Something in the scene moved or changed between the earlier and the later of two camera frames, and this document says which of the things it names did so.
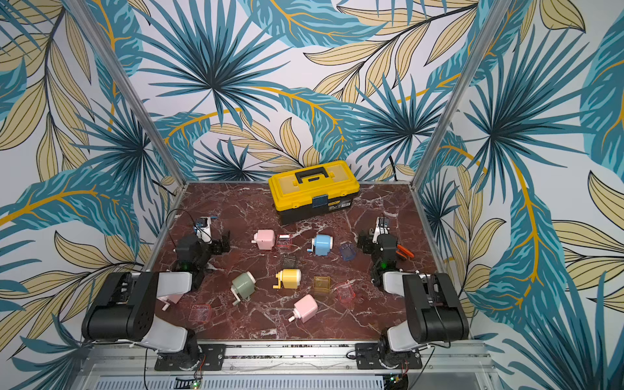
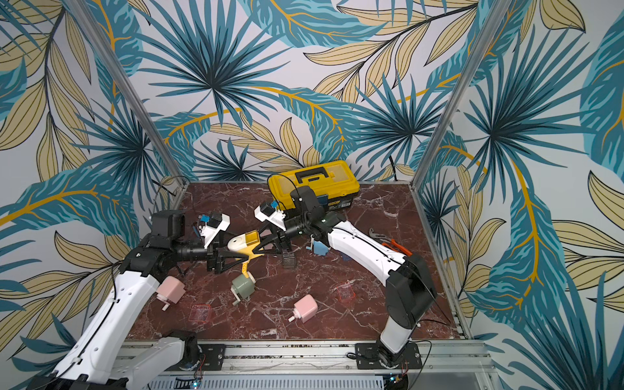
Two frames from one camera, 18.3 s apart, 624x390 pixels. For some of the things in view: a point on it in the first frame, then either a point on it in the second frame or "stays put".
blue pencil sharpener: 322,244 stays put
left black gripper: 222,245 → 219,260
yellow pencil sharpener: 290,279 → 238,244
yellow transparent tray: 322,283 → 252,237
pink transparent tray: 345,294 stays put
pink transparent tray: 200,313 stays put
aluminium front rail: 297,366 stays put
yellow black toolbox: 313,191 stays put
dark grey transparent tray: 289,262 stays put
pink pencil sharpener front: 305,309 stays put
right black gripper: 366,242 → 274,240
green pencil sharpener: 243,287 stays put
